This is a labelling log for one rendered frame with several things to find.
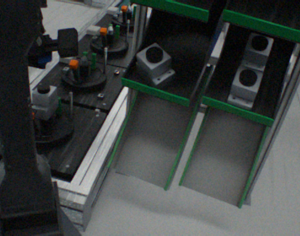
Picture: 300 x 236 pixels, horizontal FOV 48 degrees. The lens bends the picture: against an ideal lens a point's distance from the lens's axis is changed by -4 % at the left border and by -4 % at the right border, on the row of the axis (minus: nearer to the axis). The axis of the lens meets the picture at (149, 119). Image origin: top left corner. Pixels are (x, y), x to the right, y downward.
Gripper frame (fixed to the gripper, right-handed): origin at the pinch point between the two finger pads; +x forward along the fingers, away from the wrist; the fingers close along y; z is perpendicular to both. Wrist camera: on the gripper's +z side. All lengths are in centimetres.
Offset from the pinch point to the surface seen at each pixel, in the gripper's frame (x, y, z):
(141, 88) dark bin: -7.2, -21.1, -13.0
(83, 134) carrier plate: 17.4, -6.2, -11.9
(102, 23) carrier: 54, -9, 49
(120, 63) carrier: 38.0, -15.7, 19.1
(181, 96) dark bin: -9.0, -27.7, -16.1
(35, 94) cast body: 6.1, 2.7, -5.3
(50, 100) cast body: 7.6, -0.5, -6.4
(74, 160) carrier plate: 12.4, -4.5, -19.6
